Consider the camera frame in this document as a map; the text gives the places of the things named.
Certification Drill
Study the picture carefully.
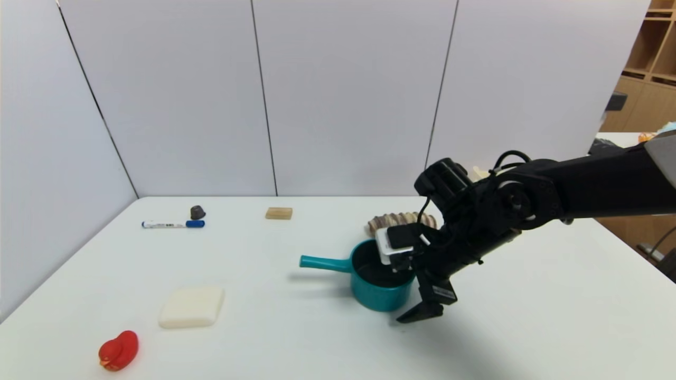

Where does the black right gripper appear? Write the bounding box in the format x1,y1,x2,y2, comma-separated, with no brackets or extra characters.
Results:
396,236,487,324

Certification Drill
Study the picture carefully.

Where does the teal saucepan with handle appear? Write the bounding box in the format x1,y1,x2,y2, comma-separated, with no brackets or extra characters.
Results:
299,239,418,312

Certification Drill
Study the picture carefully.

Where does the striped brown seashell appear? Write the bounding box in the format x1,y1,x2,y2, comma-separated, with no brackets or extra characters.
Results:
368,212,439,238

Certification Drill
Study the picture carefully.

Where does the white square soap pad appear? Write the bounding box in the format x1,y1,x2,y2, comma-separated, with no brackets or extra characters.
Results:
158,286,225,329

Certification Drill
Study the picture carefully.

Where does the black chair base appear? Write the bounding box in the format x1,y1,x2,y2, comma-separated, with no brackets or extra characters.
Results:
658,248,676,284

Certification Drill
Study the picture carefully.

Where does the blue white marker pen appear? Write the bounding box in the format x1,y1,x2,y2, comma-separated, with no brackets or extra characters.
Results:
141,220,205,229

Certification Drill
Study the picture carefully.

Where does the white side table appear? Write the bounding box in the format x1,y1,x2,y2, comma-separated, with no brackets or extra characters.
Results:
594,131,651,154

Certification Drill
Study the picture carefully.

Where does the wooden shelf cabinet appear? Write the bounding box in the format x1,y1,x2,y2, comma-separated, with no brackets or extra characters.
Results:
599,0,676,134

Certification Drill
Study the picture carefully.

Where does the red rubber duck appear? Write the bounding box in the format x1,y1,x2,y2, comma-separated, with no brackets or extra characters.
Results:
98,330,139,372

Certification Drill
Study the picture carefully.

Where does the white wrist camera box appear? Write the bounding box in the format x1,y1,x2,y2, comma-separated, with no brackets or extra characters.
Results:
375,224,417,266

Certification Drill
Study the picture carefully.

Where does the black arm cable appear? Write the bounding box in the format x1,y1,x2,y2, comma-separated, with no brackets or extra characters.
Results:
489,150,533,176

